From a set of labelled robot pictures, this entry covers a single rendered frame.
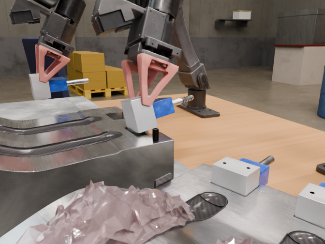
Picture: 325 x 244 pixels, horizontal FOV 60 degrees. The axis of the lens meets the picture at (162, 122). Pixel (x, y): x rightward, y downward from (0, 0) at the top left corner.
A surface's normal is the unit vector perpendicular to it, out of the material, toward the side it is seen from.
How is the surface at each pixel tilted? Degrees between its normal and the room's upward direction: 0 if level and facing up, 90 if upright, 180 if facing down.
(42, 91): 90
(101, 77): 90
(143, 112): 79
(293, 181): 0
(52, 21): 91
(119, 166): 90
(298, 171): 0
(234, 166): 0
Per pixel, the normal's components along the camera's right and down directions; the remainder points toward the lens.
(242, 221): 0.00, -0.96
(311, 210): -0.69, 0.20
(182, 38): 0.59, 0.25
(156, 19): 0.47, 0.07
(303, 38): -0.91, 0.11
